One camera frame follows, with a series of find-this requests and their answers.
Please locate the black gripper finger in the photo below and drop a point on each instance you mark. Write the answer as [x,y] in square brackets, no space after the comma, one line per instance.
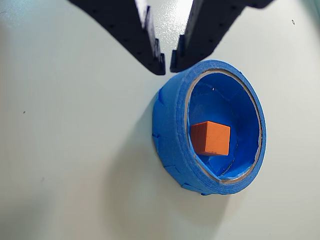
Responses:
[205,35]
[130,37]

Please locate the orange cube block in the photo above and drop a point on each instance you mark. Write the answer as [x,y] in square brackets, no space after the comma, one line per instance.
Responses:
[215,140]

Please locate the blue tape roll bin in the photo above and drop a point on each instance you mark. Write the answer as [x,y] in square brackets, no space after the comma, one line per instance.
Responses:
[170,125]

